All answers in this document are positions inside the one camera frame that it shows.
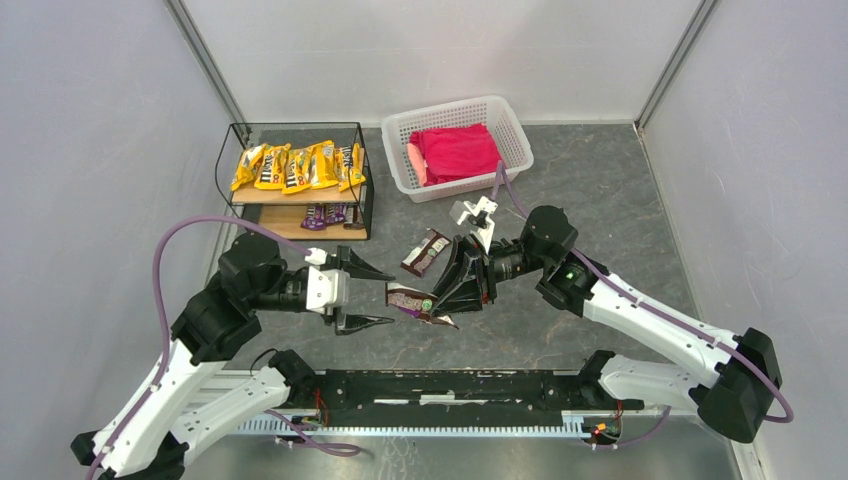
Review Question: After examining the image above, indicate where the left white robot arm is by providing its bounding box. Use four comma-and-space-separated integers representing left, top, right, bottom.
70, 232, 392, 479

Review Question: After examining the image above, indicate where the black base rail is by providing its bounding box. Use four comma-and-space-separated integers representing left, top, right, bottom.
277, 370, 645, 428

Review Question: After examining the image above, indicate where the yellow candy bag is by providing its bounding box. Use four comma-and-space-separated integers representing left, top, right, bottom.
334, 143, 366, 192
230, 144, 268, 192
309, 140, 339, 190

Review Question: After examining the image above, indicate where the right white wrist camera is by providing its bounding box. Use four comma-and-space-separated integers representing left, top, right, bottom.
449, 196, 498, 253

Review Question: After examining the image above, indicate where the purple brown M&M bag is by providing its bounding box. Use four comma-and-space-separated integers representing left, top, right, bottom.
325, 204, 348, 225

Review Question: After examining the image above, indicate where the purple candy bag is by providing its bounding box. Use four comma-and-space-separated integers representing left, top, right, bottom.
300, 204, 327, 231

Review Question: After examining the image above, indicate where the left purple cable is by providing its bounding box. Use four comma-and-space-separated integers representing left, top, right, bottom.
84, 213, 363, 480

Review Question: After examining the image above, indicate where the brown candy bag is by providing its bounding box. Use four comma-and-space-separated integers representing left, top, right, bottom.
385, 282, 459, 329
400, 229, 452, 277

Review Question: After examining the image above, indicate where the brown candy bag top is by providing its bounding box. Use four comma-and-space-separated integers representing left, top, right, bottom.
400, 229, 452, 277

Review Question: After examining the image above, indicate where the black wire wooden shelf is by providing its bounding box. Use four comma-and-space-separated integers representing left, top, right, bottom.
213, 122, 375, 241

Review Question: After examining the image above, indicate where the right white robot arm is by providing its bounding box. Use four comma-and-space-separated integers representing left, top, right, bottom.
427, 198, 786, 444

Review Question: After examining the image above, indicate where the white plastic basket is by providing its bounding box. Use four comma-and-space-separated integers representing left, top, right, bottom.
381, 95, 534, 203

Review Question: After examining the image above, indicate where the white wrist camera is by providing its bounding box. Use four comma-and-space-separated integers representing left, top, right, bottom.
304, 247, 329, 266
449, 196, 498, 253

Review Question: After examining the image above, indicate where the yellow M&M bag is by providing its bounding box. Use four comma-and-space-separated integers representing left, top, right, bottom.
282, 147, 312, 195
254, 143, 291, 191

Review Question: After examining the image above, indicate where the pink folded cloth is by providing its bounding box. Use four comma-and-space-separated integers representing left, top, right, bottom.
406, 123, 503, 187

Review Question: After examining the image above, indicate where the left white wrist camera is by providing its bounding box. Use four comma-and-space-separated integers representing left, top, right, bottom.
304, 247, 329, 266

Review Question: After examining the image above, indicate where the brown candy bag lower shelf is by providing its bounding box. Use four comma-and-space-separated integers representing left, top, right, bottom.
343, 204, 365, 230

